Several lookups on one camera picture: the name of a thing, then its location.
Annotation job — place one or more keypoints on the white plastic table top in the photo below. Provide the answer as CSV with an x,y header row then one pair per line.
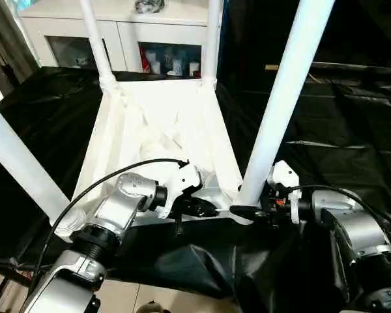
x,y
150,114

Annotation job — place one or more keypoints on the white plastic table leg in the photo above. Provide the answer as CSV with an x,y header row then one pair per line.
x,y
280,81
211,42
97,49
19,153

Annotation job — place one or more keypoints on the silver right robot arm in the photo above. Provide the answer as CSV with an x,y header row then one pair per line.
x,y
355,221

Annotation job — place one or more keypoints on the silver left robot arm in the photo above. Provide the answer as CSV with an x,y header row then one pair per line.
x,y
117,205

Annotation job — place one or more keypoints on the black mat cloth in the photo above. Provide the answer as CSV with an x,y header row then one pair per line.
x,y
345,130

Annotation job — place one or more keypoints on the grey metal bar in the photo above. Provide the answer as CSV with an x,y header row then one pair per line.
x,y
358,68

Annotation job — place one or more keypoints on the white glass-door cabinet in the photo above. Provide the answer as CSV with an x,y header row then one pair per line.
x,y
133,32

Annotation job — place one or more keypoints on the grey bundle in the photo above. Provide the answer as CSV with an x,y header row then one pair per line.
x,y
150,6

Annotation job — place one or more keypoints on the grey curtain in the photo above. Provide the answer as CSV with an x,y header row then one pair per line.
x,y
6,49

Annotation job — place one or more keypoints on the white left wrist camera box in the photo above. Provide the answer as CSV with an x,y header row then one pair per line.
x,y
182,182

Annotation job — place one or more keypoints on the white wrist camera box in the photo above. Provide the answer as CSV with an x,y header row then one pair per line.
x,y
182,182
283,176

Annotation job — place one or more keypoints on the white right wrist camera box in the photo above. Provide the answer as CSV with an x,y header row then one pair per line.
x,y
283,176

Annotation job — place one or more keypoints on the black folding table frame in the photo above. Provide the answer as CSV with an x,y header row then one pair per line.
x,y
3,287

